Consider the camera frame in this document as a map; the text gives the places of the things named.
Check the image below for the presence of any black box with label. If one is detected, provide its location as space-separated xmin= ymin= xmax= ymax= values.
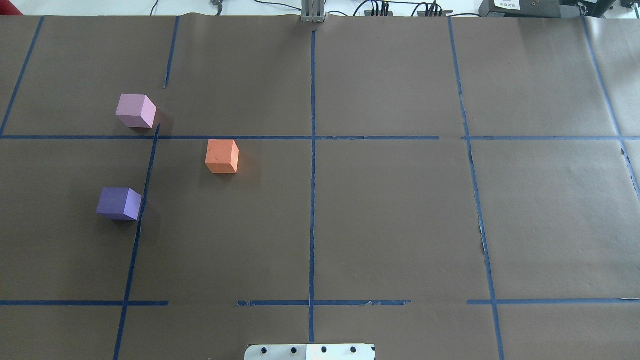
xmin=478 ymin=0 xmax=563 ymax=19

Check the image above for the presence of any brown paper table cover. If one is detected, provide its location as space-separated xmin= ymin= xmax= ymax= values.
xmin=1 ymin=13 xmax=639 ymax=360

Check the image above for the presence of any light pink foam cube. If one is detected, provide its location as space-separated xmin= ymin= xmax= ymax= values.
xmin=115 ymin=93 xmax=157 ymax=129

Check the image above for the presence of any orange foam cube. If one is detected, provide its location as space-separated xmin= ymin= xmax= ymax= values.
xmin=205 ymin=139 xmax=240 ymax=174

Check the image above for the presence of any dark purple foam cube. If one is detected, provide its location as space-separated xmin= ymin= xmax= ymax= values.
xmin=96 ymin=187 xmax=143 ymax=221

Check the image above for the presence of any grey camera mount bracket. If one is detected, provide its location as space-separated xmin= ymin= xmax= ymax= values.
xmin=301 ymin=0 xmax=327 ymax=23

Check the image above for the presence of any white pedestal base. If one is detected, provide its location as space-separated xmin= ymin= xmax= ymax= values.
xmin=244 ymin=343 xmax=377 ymax=360

